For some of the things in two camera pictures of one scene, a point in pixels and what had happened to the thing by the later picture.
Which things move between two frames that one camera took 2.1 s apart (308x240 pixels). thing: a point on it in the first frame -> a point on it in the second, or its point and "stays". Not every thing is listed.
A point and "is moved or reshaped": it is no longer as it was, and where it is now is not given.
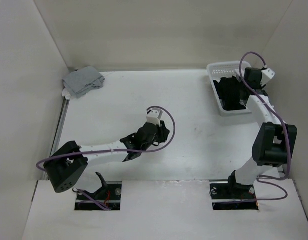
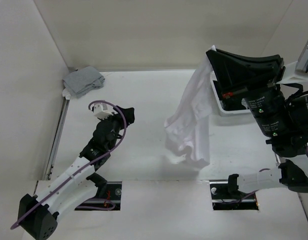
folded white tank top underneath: x=66 y=93 stays
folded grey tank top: x=80 y=82 stays
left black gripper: x=163 y=133 -> x=129 y=113
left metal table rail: x=57 y=131 stays
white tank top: x=237 y=74 is moved or reshaped
